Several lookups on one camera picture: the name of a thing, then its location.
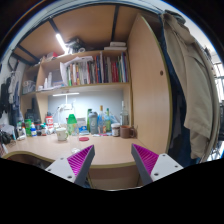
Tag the green glass bottle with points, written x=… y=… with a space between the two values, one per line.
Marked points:
x=107 y=121

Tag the clear drinking glass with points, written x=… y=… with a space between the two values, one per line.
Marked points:
x=74 y=139

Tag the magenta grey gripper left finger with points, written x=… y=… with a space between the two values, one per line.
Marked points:
x=74 y=168

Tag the ceiling tube light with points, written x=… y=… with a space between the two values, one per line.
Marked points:
x=61 y=42

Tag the wooden wall shelf unit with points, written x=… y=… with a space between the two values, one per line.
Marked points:
x=44 y=80

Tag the green plastic bottle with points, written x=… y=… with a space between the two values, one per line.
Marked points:
x=71 y=124

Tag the red-labelled white container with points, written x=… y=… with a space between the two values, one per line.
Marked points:
x=49 y=122

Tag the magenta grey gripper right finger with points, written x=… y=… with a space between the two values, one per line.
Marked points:
x=152 y=166

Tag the beige hanging coat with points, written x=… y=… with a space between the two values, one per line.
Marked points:
x=195 y=75

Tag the blue-capped small bottle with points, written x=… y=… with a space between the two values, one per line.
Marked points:
x=33 y=130

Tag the clear glass bottle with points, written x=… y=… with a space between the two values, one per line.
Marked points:
x=124 y=116

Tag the grey shaker bottle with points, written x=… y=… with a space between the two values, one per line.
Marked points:
x=93 y=122

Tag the wooden wardrobe cabinet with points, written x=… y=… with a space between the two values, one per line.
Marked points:
x=151 y=91

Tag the white ceramic mug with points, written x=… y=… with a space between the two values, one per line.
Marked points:
x=62 y=134

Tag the brown-lidded jar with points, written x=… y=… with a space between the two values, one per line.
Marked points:
x=115 y=129

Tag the white desk lamp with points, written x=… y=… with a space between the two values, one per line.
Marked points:
x=65 y=108

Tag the brown ceramic mug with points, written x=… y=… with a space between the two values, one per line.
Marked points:
x=127 y=132

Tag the row of books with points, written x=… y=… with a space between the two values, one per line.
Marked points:
x=96 y=69

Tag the red round lid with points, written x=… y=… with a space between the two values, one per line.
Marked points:
x=83 y=138

